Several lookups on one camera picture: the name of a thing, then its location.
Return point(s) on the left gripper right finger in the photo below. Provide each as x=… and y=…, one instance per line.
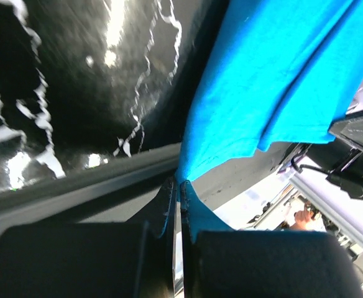
x=207, y=243

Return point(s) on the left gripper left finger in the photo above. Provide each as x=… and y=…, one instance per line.
x=157, y=278

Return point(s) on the blue t shirt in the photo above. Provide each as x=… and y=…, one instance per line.
x=279, y=71

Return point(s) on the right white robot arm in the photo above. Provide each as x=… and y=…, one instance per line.
x=341, y=161

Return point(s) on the black marbled table mat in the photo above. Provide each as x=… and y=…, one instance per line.
x=84, y=82

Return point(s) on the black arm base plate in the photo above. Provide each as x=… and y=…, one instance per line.
x=217, y=186

